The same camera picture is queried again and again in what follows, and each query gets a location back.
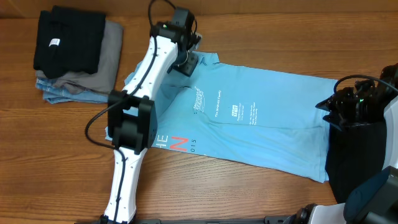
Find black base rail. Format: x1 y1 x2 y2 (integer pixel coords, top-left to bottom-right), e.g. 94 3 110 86
131 216 293 224

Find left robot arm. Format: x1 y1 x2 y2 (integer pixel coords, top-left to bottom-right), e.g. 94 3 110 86
99 7 201 223

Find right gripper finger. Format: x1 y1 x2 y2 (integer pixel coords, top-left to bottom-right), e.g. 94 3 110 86
315 98 335 111
323 114 345 131

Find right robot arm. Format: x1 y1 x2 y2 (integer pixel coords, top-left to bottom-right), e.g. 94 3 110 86
283 65 397 224

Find folded grey garment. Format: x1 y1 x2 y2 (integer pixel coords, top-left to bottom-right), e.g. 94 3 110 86
50 21 123 95

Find black garment at right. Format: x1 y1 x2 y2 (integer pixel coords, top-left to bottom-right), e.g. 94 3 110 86
325 121 387 203

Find folded black garment on stack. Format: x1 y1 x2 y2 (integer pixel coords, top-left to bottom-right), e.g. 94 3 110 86
33 6 106 79

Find light blue printed t-shirt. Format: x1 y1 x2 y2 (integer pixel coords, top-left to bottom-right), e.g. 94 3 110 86
104 51 338 184

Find folded blue jeans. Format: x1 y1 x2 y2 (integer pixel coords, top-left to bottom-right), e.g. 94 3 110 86
35 78 108 104

